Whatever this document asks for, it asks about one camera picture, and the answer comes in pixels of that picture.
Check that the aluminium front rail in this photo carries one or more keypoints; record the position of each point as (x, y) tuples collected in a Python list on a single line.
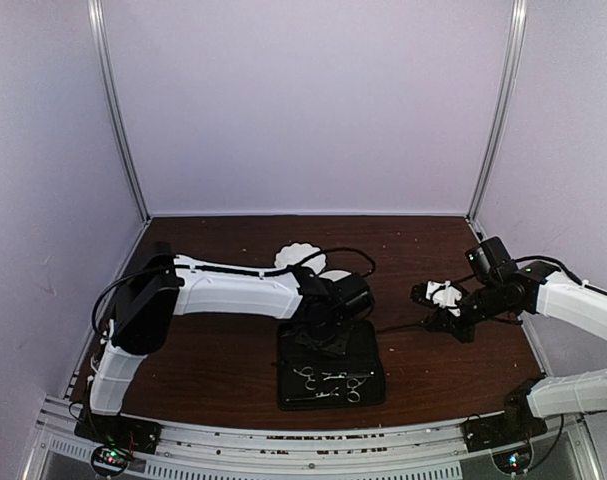
[(424, 451)]

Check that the black hair clip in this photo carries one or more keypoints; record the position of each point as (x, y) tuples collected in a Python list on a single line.
[(398, 328)]

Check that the silver thinning scissors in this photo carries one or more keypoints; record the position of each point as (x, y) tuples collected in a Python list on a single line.
[(345, 385)]

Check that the white scalloped bowl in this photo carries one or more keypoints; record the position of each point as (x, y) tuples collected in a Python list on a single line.
[(306, 254)]

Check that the black zip tool case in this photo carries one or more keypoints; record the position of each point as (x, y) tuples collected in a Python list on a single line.
[(362, 354)]

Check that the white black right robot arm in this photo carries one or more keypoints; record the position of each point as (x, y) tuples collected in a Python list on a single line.
[(540, 287)]

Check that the aluminium right corner post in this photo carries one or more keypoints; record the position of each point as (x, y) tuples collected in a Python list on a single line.
[(510, 70)]

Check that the white round bowl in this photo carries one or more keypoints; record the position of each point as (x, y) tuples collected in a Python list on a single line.
[(334, 275)]

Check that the silver pointed scissors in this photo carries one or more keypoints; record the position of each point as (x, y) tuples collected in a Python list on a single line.
[(307, 373)]

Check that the aluminium left corner post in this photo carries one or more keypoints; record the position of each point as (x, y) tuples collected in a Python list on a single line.
[(98, 30)]

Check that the aluminium corner post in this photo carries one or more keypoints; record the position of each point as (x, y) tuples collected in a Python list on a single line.
[(98, 30), (510, 70)]

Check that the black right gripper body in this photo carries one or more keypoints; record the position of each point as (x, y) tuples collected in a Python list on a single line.
[(491, 305)]

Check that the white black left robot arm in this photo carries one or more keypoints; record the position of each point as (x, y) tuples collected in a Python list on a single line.
[(298, 287)]

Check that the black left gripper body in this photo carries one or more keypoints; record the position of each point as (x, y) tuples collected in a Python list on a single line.
[(326, 338)]

